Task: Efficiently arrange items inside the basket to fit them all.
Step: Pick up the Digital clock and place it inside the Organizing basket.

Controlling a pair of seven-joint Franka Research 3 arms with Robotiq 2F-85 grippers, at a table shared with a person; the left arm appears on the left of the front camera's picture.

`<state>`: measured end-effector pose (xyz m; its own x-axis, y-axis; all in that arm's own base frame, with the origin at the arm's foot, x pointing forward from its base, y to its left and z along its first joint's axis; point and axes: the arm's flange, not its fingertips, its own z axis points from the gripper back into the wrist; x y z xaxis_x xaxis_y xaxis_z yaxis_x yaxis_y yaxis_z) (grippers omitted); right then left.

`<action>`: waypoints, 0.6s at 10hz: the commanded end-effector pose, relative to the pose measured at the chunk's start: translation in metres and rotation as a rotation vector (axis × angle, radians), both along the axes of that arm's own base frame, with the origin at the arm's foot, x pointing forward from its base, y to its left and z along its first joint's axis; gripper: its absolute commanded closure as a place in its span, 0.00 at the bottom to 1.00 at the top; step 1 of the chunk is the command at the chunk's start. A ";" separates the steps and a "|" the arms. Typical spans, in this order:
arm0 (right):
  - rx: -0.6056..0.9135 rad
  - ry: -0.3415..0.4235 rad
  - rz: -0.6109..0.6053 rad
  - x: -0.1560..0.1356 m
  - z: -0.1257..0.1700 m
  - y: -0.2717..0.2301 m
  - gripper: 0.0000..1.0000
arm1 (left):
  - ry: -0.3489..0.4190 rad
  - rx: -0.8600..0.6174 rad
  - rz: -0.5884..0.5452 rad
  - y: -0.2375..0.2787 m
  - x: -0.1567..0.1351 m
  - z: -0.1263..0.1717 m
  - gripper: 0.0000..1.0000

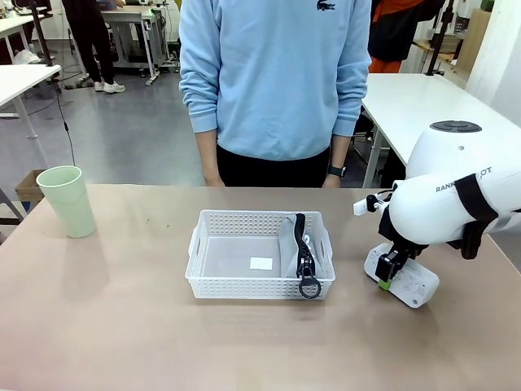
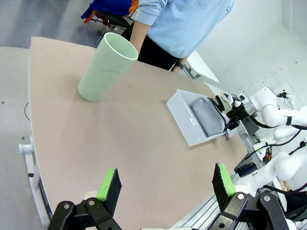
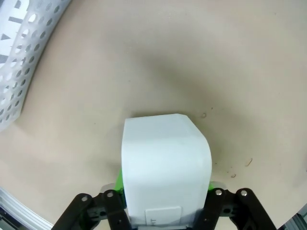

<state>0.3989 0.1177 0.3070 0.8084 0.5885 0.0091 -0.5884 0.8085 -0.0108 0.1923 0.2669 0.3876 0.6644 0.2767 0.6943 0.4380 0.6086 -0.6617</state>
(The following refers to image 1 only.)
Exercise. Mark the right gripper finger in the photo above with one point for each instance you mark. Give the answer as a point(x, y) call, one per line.
point(410, 258)
point(388, 266)

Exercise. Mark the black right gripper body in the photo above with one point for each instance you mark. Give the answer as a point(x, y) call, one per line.
point(401, 242)

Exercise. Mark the white rectangular electronic device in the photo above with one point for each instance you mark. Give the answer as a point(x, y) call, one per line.
point(415, 285)

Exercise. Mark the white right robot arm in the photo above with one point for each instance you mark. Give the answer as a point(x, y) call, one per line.
point(431, 203)

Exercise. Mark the person's right forearm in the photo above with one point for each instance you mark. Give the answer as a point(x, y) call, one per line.
point(207, 155)

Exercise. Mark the person's left forearm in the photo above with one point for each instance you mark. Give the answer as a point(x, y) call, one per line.
point(340, 150)

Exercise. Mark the white perforated plastic basket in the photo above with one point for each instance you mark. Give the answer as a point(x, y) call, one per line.
point(228, 285)

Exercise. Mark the person's left hand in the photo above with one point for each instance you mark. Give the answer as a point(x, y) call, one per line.
point(331, 182)

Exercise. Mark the person's right hand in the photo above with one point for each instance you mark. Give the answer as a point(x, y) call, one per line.
point(212, 181)

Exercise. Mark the black smartwatch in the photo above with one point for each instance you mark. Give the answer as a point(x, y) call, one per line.
point(337, 171)

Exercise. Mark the grey pouch with black zipper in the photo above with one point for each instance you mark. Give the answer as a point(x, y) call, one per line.
point(290, 252)

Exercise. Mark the white rectangular sticker label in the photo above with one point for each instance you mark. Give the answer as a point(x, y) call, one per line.
point(261, 263)

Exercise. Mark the large white table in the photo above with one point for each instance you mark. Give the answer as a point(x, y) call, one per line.
point(427, 102)

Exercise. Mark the person in light blue sweatshirt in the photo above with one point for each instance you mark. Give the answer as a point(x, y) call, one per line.
point(272, 81)

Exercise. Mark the black tripod stand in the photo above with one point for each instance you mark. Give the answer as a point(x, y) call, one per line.
point(441, 36)

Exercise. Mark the person in orange clothes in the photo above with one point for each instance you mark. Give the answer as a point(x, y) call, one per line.
point(390, 32)

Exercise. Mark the light wooden cabinet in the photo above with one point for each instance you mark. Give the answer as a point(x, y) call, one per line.
point(474, 36)

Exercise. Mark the light green plastic cup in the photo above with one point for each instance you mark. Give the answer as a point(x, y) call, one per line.
point(69, 203)

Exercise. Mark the grey workbench on wheels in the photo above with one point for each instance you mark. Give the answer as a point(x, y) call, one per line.
point(134, 24)

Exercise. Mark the person in black clothes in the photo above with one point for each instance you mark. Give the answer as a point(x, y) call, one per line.
point(93, 40)

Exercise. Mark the brown cardboard box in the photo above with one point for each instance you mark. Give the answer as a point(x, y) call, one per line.
point(29, 187)

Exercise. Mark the white table with grey leg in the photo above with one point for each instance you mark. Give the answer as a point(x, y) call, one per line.
point(20, 81)

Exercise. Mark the black pole stand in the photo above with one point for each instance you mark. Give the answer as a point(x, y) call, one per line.
point(42, 36)

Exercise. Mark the white plastic bag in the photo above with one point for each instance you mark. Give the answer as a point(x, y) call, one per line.
point(26, 57)

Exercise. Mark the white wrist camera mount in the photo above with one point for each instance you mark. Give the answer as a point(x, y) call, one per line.
point(362, 207)

